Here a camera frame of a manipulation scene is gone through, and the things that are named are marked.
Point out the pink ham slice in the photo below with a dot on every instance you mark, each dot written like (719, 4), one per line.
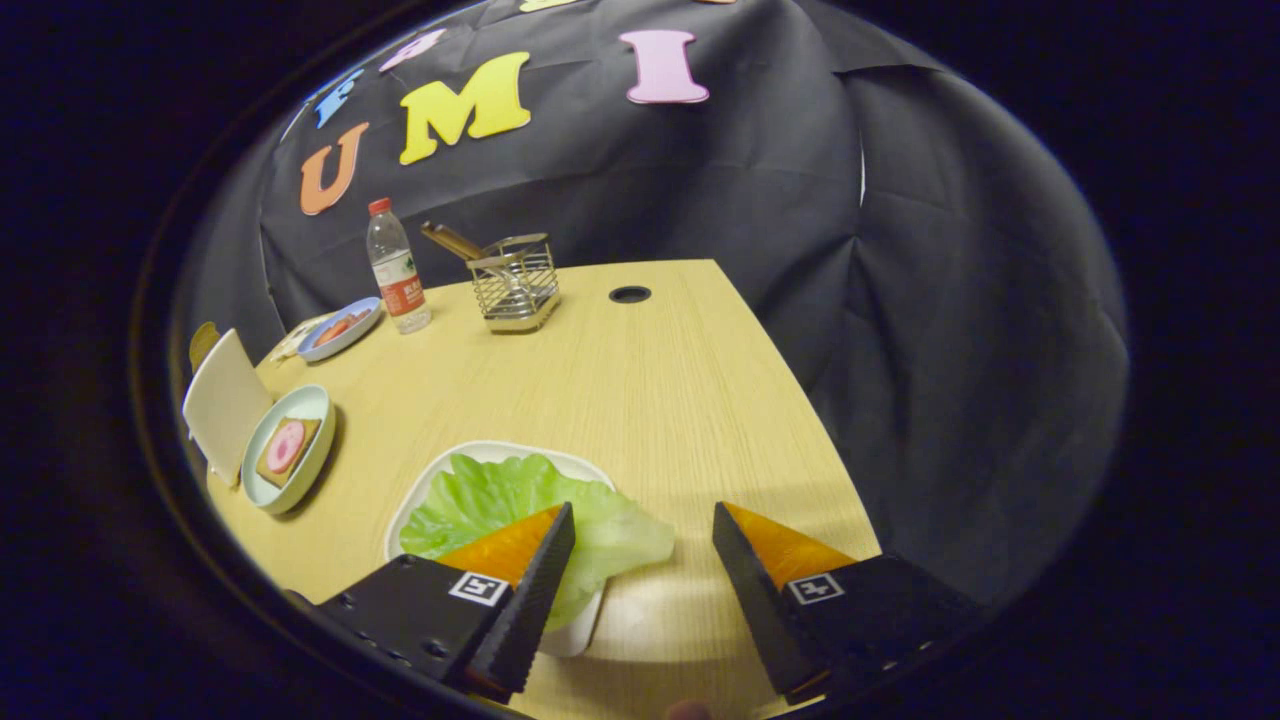
(285, 447)

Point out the black table grommet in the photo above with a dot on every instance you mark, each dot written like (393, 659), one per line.
(630, 294)

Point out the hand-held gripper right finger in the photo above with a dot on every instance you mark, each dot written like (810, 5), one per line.
(755, 600)

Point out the white toaster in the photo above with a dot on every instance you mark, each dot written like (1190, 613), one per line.
(225, 400)

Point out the clear red-capped water bottle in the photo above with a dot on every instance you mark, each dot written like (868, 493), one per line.
(398, 270)

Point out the blue plate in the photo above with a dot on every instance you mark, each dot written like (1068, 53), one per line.
(350, 335)

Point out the pale green round plate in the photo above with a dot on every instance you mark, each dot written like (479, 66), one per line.
(300, 400)

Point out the red meat slices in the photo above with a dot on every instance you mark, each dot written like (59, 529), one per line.
(335, 328)

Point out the bread slice under ham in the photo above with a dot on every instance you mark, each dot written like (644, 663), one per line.
(305, 435)

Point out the white sectioned condiment tray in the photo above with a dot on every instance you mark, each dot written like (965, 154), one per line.
(290, 340)

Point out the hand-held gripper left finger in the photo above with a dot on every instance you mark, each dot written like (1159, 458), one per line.
(525, 600)

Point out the green lettuce leaf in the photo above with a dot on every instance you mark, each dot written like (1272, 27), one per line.
(480, 500)

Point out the black backdrop cloth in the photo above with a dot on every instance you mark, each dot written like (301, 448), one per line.
(900, 300)

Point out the white rectangular plate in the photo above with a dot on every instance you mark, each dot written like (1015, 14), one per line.
(578, 636)

